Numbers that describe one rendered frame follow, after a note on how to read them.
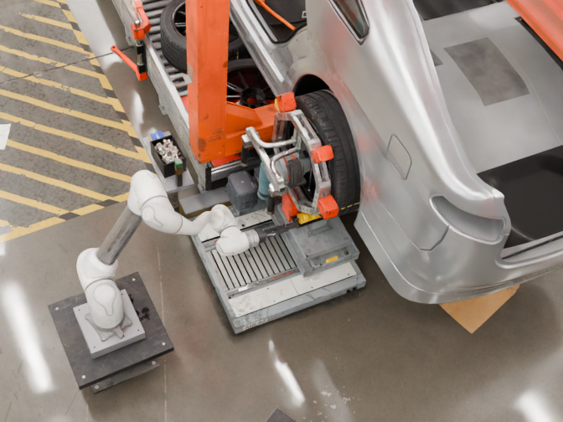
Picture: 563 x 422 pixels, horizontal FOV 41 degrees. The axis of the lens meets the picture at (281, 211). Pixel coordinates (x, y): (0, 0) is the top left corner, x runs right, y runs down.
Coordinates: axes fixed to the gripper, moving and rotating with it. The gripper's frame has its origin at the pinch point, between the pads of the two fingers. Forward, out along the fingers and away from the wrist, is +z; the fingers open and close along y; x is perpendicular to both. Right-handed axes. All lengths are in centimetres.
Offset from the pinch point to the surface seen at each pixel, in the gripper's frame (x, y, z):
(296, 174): 29.6, 25.0, -0.5
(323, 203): 11.4, 24.3, 10.4
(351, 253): -35, -33, 43
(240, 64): 86, -104, 28
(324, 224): -15, -39, 33
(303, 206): 7.6, -1.6, 9.3
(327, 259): -34, -34, 28
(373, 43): 82, 73, 29
